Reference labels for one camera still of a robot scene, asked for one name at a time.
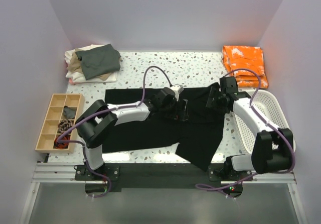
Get aluminium rail frame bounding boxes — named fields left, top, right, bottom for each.
left=20, top=163, right=308, bottom=223

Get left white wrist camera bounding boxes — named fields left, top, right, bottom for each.
left=170, top=84, right=184, bottom=101

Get wooden compartment tray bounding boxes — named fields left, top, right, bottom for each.
left=35, top=94, right=84, bottom=154

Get black t-shirt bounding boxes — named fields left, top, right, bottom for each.
left=102, top=86, right=225, bottom=171

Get orange white folded t-shirt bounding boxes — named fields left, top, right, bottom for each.
left=222, top=45, right=269, bottom=89

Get pink folded garment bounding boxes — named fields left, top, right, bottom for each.
left=69, top=79, right=79, bottom=85

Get dark grey folded t-shirt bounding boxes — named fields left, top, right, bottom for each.
left=76, top=44, right=120, bottom=80

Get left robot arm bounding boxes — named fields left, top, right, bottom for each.
left=75, top=85, right=189, bottom=180

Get white plastic basket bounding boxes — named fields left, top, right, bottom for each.
left=233, top=90, right=290, bottom=154

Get beige folded t-shirt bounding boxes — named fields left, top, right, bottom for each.
left=67, top=48, right=112, bottom=81

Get red black hair ties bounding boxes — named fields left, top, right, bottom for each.
left=54, top=133, right=71, bottom=150

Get leopard print scrunchie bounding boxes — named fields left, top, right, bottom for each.
left=57, top=119, right=73, bottom=133

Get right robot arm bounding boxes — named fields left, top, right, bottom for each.
left=206, top=76, right=295, bottom=180

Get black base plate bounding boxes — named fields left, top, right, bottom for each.
left=74, top=163, right=253, bottom=198

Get grey cloth in tray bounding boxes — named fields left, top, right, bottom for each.
left=63, top=106, right=77, bottom=120

